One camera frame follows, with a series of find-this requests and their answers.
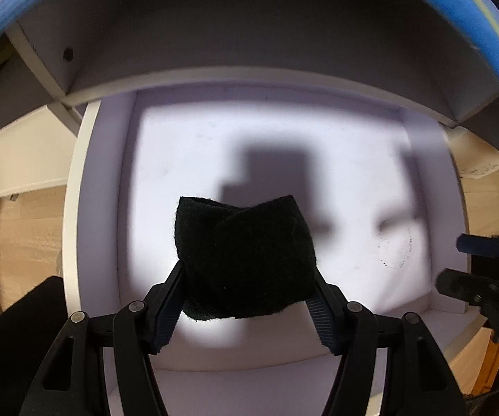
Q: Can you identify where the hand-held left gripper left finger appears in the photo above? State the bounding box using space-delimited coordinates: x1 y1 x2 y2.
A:
17 260 186 416

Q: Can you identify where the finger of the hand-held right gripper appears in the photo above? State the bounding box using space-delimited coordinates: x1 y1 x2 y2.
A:
435 269 499 308
456 232 499 256

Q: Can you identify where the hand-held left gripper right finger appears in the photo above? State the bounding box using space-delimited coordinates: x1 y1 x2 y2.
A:
306 269 462 416

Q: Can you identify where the black fuzzy cloth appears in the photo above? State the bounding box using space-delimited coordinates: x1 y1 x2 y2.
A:
175 194 317 321

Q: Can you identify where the white drawer with floral print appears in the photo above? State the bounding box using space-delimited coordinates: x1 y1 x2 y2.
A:
0 106 79 200

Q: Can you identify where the blue plaid tablecloth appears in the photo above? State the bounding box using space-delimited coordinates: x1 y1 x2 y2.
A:
0 0 499 135

